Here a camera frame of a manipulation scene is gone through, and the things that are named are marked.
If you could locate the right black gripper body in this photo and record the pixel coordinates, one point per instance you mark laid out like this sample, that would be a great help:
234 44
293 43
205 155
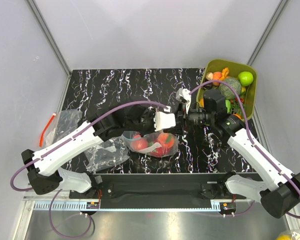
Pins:
183 118

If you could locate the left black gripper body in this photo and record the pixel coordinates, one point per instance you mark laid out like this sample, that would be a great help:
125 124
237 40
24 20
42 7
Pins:
145 125

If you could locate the peach toy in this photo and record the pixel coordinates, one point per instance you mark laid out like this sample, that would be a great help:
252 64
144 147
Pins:
139 144
166 140

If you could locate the clear bag teal zipper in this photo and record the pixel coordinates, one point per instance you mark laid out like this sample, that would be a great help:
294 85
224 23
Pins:
129 136

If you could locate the red dragon fruit toy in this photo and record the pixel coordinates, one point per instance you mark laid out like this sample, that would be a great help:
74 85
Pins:
160 152

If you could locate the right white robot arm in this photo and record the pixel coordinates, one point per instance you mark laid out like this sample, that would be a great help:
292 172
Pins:
279 190

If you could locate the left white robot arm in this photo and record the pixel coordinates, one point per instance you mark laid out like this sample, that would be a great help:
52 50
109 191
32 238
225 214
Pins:
45 172

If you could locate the clear bag on stack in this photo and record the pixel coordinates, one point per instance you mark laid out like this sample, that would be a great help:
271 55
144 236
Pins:
108 154

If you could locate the clear bag orange zipper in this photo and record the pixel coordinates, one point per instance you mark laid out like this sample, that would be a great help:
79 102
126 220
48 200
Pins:
59 125

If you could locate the black marbled table mat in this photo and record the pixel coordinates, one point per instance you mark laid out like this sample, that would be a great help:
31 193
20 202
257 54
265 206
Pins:
92 91

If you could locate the green cantaloupe melon toy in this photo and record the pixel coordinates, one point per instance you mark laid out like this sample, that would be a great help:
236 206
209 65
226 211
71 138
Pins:
227 92

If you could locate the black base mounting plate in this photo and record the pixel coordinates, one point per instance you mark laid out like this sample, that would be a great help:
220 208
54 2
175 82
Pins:
114 186

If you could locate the olive green plastic bin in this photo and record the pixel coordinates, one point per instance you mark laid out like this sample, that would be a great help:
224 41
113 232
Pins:
248 93

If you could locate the green apple toy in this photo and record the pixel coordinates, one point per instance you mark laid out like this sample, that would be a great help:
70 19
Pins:
245 78

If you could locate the yellow lemon toy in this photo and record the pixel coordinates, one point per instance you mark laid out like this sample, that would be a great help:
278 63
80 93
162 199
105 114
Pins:
285 236

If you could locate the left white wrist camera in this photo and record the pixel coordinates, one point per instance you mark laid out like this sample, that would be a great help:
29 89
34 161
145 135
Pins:
164 121

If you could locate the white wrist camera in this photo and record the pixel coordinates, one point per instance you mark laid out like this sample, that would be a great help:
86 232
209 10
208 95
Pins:
164 121
184 97

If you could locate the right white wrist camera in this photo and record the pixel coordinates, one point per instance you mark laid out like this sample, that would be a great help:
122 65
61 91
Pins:
184 97

